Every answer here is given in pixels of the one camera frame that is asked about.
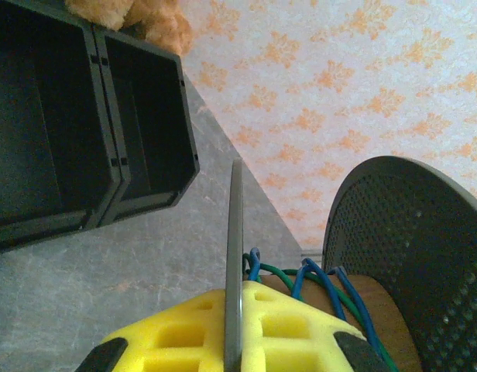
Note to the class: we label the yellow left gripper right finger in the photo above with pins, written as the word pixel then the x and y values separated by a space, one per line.
pixel 285 341

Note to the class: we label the black plastic bin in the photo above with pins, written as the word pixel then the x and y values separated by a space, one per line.
pixel 68 135

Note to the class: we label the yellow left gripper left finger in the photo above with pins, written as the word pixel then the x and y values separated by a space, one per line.
pixel 172 341

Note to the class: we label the brown plush toy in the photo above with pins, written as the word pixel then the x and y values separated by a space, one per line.
pixel 157 23

